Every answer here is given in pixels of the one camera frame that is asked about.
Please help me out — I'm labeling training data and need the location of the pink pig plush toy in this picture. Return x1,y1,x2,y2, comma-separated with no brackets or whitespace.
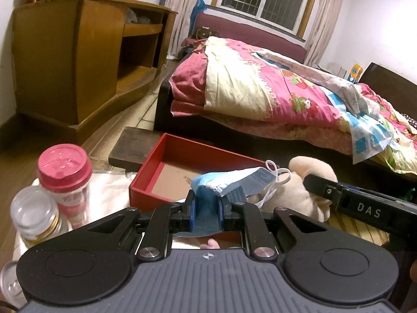
200,238,220,249

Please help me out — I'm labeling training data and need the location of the blue face mask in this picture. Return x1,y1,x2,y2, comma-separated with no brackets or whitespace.
176,160,291,237

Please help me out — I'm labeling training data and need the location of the cream plush toy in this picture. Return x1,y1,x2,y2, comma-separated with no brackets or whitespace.
248,156,338,222

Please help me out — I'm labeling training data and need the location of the red cardboard box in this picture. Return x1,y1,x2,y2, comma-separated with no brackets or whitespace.
128,132,268,245

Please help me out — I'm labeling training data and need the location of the floral tablecloth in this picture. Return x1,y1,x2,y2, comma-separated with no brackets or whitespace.
13,170,197,258

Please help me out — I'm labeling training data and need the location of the dark wooden board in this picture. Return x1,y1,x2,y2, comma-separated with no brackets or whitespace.
108,127,162,172

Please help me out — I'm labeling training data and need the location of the blue white patterned cloth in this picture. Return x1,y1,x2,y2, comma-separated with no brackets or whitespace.
321,87,393,164

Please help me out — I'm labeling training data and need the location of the pink lidded drink cup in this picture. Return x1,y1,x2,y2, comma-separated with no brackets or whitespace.
37,143,93,229

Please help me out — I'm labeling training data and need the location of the glass jar with gold label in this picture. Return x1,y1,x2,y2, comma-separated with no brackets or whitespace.
10,186,72,248

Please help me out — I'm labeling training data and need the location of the pink floral quilt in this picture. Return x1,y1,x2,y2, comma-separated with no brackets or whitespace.
171,37,416,174

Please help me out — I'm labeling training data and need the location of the yellow purple drink can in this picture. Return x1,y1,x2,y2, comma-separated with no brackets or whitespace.
1,261,28,309

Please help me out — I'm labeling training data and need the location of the wooden cabinet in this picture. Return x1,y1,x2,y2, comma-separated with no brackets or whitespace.
12,0,176,143

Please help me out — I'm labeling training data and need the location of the beige curtain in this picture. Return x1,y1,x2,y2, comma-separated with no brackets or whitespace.
304,0,343,66

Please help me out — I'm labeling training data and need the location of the dark bed frame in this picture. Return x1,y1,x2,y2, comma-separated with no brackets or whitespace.
153,12,416,179

